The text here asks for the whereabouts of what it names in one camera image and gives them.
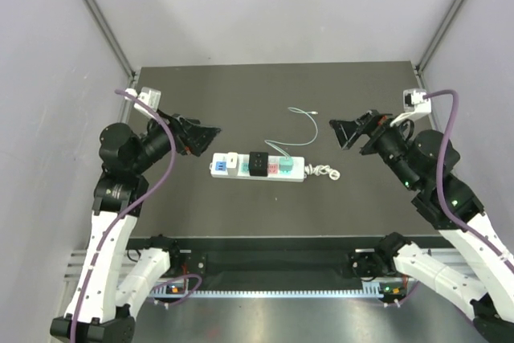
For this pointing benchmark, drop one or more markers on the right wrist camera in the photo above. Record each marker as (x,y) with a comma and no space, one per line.
(415,104)

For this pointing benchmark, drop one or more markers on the aluminium frame post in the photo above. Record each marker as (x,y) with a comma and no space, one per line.
(109,36)
(439,35)

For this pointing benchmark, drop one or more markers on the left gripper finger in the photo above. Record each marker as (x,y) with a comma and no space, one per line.
(197,145)
(196,134)

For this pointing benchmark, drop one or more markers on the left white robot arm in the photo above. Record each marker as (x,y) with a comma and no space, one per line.
(105,305)

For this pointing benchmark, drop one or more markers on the grey slotted cable duct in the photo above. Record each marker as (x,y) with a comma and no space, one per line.
(374,289)

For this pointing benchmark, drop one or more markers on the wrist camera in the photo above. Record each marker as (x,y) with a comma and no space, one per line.
(415,104)
(149,96)

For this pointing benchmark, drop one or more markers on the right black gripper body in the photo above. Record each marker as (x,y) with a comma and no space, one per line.
(389,144)

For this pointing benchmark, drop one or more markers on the left aluminium frame post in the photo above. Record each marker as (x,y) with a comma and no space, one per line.
(109,36)

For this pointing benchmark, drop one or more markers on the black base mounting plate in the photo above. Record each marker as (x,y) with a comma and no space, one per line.
(266,263)

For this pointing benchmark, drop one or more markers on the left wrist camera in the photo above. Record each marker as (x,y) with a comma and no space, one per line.
(149,96)

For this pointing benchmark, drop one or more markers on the white cube adapter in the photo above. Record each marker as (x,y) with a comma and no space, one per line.
(232,162)

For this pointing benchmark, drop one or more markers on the white power strip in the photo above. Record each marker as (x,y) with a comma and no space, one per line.
(218,169)

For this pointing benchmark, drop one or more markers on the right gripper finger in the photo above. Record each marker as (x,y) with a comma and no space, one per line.
(348,131)
(372,117)

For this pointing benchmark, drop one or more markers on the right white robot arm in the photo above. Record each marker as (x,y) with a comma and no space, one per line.
(451,207)

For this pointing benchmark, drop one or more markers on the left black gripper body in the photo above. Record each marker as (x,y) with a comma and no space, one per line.
(158,138)

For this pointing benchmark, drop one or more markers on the teal charger block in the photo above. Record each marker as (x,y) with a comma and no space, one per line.
(286,165)

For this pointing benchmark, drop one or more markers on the right aluminium frame post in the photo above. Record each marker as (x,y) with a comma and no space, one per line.
(439,35)

